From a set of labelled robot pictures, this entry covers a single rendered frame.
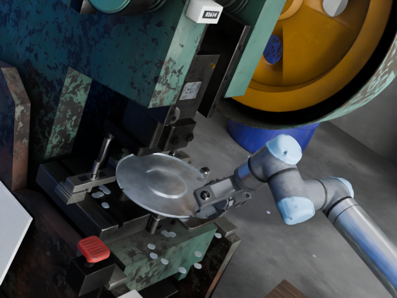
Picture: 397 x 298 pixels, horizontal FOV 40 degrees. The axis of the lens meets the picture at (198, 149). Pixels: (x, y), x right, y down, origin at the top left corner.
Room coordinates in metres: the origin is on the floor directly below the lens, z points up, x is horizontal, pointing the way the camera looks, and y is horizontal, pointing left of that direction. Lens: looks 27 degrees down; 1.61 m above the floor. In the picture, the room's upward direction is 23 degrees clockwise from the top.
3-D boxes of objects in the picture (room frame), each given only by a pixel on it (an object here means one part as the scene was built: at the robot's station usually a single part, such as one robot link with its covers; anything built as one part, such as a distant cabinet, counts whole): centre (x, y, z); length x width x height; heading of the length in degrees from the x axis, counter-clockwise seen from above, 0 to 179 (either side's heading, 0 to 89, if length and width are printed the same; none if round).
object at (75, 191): (1.23, 0.24, 0.76); 0.17 x 0.06 x 0.10; 148
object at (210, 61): (1.36, 0.12, 1.04); 0.17 x 0.15 x 0.30; 58
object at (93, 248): (0.98, 0.13, 0.72); 0.07 x 0.06 x 0.08; 58
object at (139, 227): (1.38, 0.15, 0.68); 0.45 x 0.30 x 0.06; 148
